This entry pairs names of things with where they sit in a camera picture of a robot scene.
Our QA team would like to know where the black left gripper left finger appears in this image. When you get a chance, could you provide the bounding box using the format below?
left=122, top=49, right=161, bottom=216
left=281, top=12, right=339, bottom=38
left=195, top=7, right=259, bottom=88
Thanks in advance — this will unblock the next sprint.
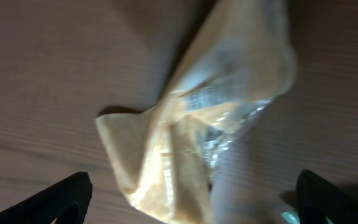
left=0, top=172, right=93, bottom=224

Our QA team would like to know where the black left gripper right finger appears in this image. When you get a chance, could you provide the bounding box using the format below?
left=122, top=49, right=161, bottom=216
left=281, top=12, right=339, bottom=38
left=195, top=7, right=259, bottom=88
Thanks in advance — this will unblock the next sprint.
left=296, top=170, right=358, bottom=224

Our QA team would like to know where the tan snack bag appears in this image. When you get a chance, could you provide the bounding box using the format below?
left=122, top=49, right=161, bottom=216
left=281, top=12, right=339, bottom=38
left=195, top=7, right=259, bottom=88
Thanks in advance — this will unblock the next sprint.
left=96, top=0, right=296, bottom=223

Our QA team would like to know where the teal snack packet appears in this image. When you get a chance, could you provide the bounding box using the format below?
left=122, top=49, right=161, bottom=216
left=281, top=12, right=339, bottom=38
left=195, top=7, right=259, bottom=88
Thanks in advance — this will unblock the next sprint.
left=280, top=198, right=358, bottom=224

